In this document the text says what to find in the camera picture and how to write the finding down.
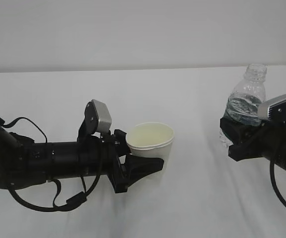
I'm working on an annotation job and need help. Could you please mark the white paper cup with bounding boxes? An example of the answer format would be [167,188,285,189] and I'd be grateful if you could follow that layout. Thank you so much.
[126,122,175,174]

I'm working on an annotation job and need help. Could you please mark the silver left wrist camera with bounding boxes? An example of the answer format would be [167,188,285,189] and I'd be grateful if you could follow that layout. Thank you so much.
[77,99,112,141]

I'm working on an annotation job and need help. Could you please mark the clear water bottle green label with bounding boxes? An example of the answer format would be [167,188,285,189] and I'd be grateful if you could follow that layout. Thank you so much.
[218,63,268,149]

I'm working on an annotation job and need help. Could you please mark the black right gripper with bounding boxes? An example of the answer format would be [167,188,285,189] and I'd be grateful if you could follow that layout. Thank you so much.
[220,118,286,162]

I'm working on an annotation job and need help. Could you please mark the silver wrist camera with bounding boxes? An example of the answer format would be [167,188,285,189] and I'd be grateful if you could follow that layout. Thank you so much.
[77,99,112,141]
[258,94,286,121]

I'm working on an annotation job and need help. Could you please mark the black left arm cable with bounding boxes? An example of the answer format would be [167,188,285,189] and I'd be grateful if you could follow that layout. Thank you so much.
[2,117,103,213]

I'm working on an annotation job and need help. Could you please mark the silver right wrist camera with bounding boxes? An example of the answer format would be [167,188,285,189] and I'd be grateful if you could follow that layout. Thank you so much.
[258,94,286,121]

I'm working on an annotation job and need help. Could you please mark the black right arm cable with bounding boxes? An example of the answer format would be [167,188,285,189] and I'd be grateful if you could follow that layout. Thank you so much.
[269,158,286,221]

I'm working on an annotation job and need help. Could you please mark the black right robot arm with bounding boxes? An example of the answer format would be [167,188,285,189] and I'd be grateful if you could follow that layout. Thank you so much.
[220,118,286,171]

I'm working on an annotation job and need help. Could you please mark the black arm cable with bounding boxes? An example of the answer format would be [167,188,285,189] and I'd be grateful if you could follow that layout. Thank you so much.
[2,117,103,213]
[269,158,286,221]

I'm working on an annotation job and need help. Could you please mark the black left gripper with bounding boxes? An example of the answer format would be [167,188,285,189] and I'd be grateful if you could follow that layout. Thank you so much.
[97,129,164,193]

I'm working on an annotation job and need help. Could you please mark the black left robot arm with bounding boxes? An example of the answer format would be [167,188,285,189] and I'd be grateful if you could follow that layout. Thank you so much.
[0,119,164,193]

